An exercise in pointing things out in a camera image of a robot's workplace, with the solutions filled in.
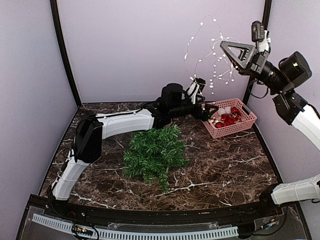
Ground red ornaments in basket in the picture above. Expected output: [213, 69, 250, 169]
[214, 106, 242, 129]

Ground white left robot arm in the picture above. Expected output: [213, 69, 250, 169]
[47, 78, 219, 218]

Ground pink plastic basket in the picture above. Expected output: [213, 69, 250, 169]
[203, 98, 257, 139]

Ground small green christmas tree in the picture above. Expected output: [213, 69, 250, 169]
[122, 125, 189, 193]

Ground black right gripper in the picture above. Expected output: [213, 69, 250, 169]
[220, 40, 290, 94]

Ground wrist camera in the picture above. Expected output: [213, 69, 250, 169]
[186, 77, 206, 105]
[251, 20, 271, 53]

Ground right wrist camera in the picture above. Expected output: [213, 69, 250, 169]
[251, 20, 271, 53]

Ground white perforated cable tray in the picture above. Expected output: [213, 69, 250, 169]
[31, 213, 239, 240]

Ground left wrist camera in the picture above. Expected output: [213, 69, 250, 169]
[186, 77, 206, 105]

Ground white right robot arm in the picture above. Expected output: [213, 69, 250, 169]
[220, 40, 320, 217]

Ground white fairy light string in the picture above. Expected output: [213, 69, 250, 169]
[184, 16, 240, 95]

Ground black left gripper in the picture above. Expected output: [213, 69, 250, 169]
[171, 96, 220, 122]

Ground white ball ornament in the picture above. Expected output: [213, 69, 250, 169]
[218, 106, 232, 116]

